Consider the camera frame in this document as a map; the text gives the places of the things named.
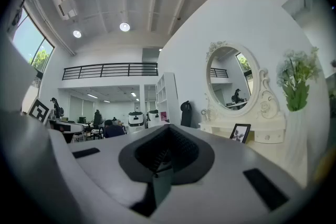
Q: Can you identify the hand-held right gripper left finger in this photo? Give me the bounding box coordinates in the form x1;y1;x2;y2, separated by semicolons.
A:
49;124;170;224

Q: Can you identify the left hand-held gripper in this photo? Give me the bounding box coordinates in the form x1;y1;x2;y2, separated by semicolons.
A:
27;97;85;144

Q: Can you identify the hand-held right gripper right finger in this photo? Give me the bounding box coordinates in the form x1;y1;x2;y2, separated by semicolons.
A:
146;124;310;224

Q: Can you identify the white dressing table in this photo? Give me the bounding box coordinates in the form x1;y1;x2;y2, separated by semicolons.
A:
198;112;292;174

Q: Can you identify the white service robot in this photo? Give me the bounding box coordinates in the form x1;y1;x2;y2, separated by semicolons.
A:
128;111;145;134
146;109;161;128

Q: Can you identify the black high-back office chair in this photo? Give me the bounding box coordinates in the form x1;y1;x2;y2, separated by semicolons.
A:
180;100;194;129

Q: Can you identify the large window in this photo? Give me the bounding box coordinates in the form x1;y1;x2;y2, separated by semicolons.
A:
12;7;55;74

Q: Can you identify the white vase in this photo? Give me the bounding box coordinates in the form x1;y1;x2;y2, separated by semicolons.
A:
285;109;329;188

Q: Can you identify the black balcony railing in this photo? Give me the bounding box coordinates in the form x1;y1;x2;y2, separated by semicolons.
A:
62;62;159;81

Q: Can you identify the oval white ornate mirror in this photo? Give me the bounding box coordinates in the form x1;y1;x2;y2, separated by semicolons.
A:
204;40;286;124

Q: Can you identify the white shelving unit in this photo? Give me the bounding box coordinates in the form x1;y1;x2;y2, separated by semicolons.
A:
156;72;181;126

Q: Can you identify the white flower bouquet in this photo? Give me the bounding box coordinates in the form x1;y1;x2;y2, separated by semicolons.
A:
275;46;322;113

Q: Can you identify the ceiling air conditioner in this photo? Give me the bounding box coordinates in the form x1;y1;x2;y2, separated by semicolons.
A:
52;0;78;21

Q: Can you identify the black picture frame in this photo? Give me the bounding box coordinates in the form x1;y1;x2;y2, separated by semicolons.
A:
229;123;251;144

